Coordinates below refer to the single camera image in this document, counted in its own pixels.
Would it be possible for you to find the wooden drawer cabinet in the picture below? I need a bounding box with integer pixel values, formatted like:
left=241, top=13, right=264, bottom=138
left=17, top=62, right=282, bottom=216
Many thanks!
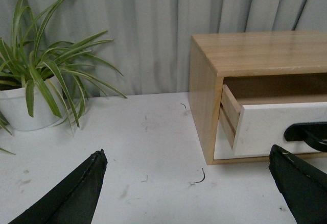
left=189, top=31, right=326, bottom=165

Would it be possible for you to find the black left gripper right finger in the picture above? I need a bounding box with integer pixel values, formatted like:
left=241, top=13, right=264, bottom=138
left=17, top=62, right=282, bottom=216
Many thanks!
left=269, top=144, right=326, bottom=223

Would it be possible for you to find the white plant pot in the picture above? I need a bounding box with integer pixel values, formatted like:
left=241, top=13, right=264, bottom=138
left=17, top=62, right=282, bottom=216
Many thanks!
left=1, top=87, right=60, bottom=131

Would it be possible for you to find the grey curtain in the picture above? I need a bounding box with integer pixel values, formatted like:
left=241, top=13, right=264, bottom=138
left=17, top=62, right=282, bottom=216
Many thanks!
left=1, top=0, right=326, bottom=95

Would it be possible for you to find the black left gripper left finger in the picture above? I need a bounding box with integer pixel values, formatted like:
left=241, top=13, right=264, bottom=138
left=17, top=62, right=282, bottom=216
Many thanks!
left=10, top=150, right=107, bottom=223

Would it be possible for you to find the white front wooden drawer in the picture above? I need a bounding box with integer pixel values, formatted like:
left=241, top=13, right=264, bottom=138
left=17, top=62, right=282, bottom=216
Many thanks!
left=220, top=84, right=327, bottom=157

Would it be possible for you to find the green spider plant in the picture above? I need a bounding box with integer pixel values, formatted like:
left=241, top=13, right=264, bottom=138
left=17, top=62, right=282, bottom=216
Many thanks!
left=0, top=0, right=128, bottom=156

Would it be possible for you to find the black drawer handle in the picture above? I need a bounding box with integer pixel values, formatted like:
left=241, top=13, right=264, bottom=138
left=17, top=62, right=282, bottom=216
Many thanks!
left=284, top=121, right=326, bottom=153

